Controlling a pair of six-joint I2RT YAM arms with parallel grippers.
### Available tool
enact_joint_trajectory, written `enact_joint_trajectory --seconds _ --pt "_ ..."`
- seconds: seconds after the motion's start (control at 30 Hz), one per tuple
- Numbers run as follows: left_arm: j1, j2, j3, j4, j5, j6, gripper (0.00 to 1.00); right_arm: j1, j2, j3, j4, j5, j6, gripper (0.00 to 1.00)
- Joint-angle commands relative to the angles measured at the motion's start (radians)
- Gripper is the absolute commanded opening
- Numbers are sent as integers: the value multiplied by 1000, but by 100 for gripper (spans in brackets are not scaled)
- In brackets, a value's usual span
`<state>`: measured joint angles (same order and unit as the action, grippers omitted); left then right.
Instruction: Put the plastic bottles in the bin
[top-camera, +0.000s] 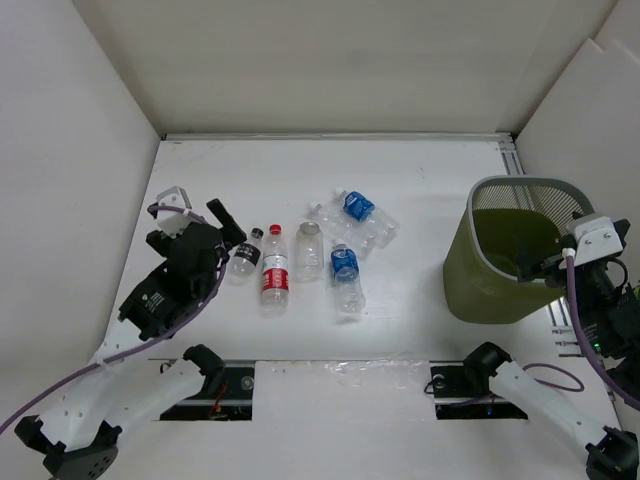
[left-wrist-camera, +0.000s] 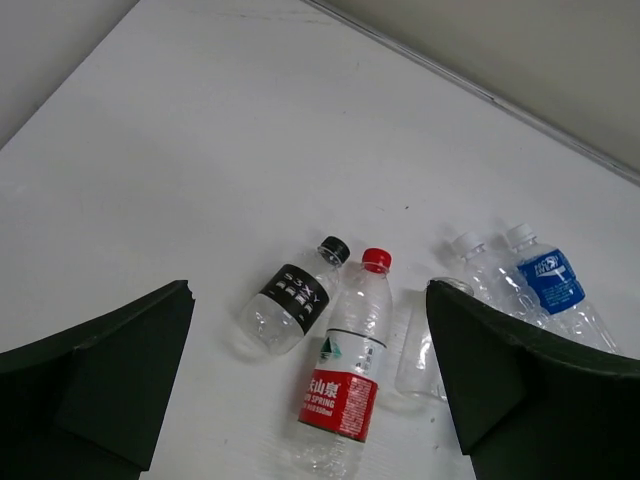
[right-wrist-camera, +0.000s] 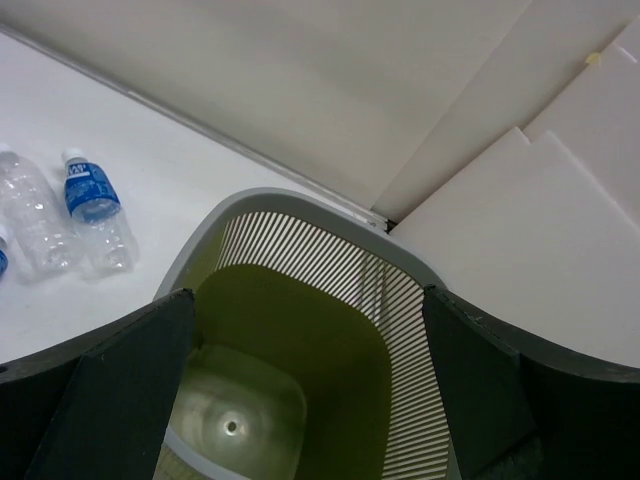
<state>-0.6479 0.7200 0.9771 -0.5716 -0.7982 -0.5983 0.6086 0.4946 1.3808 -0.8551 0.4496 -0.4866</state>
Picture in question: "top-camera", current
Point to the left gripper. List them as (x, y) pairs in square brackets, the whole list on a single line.
[(234, 234)]

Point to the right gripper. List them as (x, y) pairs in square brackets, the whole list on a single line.
[(527, 261)]

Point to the black label small bottle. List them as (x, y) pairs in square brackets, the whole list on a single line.
[(246, 257)]

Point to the red label water bottle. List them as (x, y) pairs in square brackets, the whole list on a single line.
[(275, 273)]

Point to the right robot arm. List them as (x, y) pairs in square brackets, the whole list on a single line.
[(575, 416)]

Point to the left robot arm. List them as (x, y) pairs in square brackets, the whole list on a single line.
[(77, 422)]

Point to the green mesh waste bin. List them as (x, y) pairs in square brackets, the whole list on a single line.
[(479, 272)]

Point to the clear capless bottle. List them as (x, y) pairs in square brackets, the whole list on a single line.
[(309, 252)]

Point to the blue label bottle near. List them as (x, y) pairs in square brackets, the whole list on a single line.
[(347, 292)]

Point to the blue label bottle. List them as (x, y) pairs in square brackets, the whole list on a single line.
[(347, 292), (371, 218)]

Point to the clear white cap bottle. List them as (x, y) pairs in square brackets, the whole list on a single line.
[(340, 226)]

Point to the blue label bottle far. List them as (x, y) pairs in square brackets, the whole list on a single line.
[(371, 218)]

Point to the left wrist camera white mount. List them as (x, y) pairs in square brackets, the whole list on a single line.
[(172, 212)]

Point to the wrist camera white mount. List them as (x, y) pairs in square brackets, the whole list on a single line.
[(172, 212), (596, 239)]

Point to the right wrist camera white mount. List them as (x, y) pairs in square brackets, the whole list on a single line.
[(596, 239)]

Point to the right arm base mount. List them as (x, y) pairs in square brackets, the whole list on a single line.
[(455, 398)]

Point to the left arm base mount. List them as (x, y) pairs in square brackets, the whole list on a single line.
[(228, 398)]

